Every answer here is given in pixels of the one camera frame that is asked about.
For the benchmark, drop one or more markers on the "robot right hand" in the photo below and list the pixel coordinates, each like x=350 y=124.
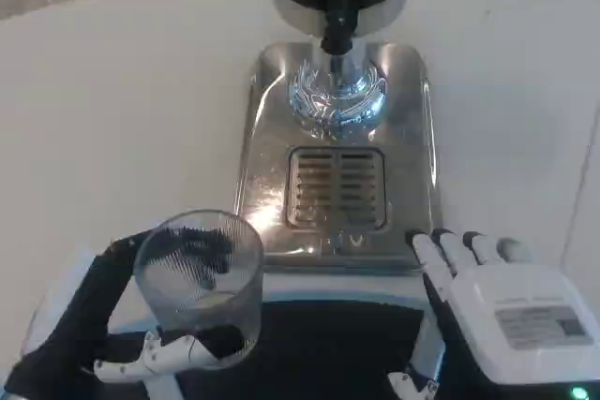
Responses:
x=511 y=306

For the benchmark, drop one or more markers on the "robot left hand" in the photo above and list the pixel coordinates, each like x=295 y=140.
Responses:
x=79 y=306

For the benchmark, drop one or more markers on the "clear ribbed glass cup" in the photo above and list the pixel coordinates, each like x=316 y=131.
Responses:
x=220 y=287

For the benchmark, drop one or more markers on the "steel drip tray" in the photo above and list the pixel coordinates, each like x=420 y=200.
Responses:
x=412 y=175

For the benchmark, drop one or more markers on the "white black robot torso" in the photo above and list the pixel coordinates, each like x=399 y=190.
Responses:
x=328 y=348

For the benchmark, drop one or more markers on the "slotted steel drain grid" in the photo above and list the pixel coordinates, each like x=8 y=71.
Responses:
x=336 y=189

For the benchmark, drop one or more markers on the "black dispenser tap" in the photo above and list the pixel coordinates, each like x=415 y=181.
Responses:
x=338 y=30

